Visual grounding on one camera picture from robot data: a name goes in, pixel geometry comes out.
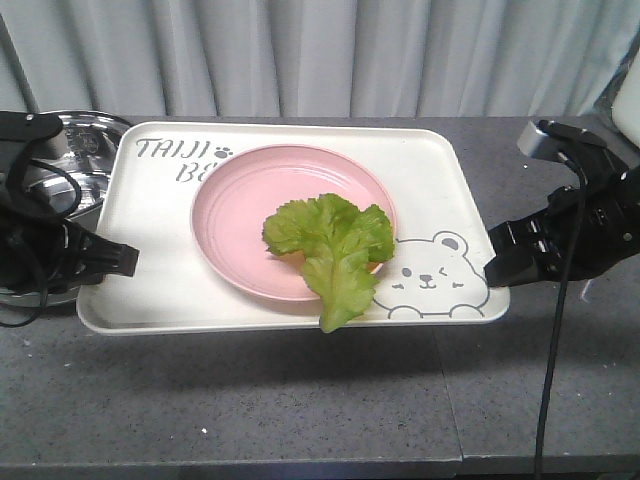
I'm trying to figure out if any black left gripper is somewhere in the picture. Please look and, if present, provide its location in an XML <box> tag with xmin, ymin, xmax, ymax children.
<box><xmin>1</xmin><ymin>184</ymin><xmax>139</xmax><ymax>295</ymax></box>

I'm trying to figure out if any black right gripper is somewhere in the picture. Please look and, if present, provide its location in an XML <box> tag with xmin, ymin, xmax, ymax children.
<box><xmin>484</xmin><ymin>164</ymin><xmax>639</xmax><ymax>287</ymax></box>

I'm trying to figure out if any cream bear serving tray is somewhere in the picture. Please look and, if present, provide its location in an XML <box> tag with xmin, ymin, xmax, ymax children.
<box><xmin>77</xmin><ymin>122</ymin><xmax>510</xmax><ymax>335</ymax></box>

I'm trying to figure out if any pink round plate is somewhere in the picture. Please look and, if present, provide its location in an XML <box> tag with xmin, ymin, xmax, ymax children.
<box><xmin>191</xmin><ymin>145</ymin><xmax>396</xmax><ymax>302</ymax></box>

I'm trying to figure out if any green lettuce leaf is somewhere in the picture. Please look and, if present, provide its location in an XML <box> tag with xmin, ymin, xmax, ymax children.
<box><xmin>262</xmin><ymin>193</ymin><xmax>395</xmax><ymax>333</ymax></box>

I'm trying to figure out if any green electric cooking pot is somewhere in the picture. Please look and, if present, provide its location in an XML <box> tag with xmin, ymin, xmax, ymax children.
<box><xmin>0</xmin><ymin>110</ymin><xmax>134</xmax><ymax>307</ymax></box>

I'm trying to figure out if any grey curtain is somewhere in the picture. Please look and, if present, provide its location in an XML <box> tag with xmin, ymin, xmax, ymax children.
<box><xmin>1</xmin><ymin>1</ymin><xmax>639</xmax><ymax>117</ymax></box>

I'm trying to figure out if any black right cable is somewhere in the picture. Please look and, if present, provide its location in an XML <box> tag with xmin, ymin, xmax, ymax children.
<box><xmin>532</xmin><ymin>154</ymin><xmax>591</xmax><ymax>480</ymax></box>

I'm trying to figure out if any black cable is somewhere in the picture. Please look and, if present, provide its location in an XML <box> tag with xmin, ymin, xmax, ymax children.
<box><xmin>532</xmin><ymin>154</ymin><xmax>591</xmax><ymax>480</ymax></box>
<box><xmin>0</xmin><ymin>139</ymin><xmax>84</xmax><ymax>329</ymax></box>

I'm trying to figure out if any black left cable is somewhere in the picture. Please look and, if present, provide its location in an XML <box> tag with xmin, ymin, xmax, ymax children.
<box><xmin>0</xmin><ymin>139</ymin><xmax>84</xmax><ymax>329</ymax></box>

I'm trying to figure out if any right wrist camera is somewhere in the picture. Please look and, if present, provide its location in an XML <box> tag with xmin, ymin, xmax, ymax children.
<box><xmin>516</xmin><ymin>120</ymin><xmax>607</xmax><ymax>162</ymax></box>

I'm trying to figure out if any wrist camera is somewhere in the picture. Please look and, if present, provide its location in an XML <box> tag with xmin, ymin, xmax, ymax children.
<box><xmin>516</xmin><ymin>120</ymin><xmax>607</xmax><ymax>162</ymax></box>
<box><xmin>1</xmin><ymin>111</ymin><xmax>63</xmax><ymax>155</ymax></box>

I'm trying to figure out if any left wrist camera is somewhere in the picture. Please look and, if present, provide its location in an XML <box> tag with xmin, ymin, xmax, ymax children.
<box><xmin>1</xmin><ymin>111</ymin><xmax>63</xmax><ymax>155</ymax></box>

